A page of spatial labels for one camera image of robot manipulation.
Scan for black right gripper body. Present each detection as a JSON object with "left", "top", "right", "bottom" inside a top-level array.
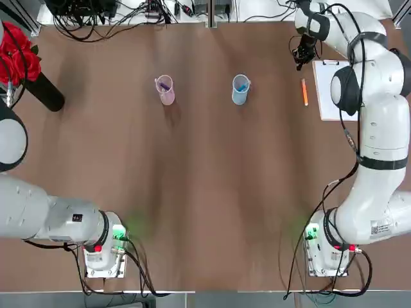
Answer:
[{"left": 297, "top": 33, "right": 319, "bottom": 52}]

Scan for orange pencil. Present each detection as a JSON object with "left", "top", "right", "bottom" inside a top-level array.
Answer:
[{"left": 301, "top": 78, "right": 310, "bottom": 107}]

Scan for white clipboard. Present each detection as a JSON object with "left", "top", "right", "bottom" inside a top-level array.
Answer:
[{"left": 311, "top": 59, "right": 362, "bottom": 122}]

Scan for blue plastic cup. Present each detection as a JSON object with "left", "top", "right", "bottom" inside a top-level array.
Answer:
[{"left": 231, "top": 74, "right": 253, "bottom": 105}]

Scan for pink plastic cup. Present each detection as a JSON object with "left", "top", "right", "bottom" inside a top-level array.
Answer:
[{"left": 153, "top": 74, "right": 176, "bottom": 106}]

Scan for white table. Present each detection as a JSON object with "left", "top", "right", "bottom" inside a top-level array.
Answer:
[{"left": 35, "top": 0, "right": 396, "bottom": 25}]

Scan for black electronics box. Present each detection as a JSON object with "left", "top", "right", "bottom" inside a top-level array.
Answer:
[{"left": 43, "top": 0, "right": 117, "bottom": 19}]

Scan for black vase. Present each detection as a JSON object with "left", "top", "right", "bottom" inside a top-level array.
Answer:
[{"left": 19, "top": 72, "right": 66, "bottom": 113}]

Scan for red roses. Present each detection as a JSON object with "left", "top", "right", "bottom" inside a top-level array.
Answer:
[{"left": 0, "top": 21, "right": 43, "bottom": 87}]

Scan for aluminium frame rail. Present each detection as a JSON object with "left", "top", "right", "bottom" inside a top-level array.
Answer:
[
  {"left": 25, "top": 15, "right": 43, "bottom": 38},
  {"left": 392, "top": 0, "right": 411, "bottom": 30}
]

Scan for aluminium profile post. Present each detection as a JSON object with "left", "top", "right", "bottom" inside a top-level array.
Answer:
[{"left": 207, "top": 0, "right": 216, "bottom": 29}]

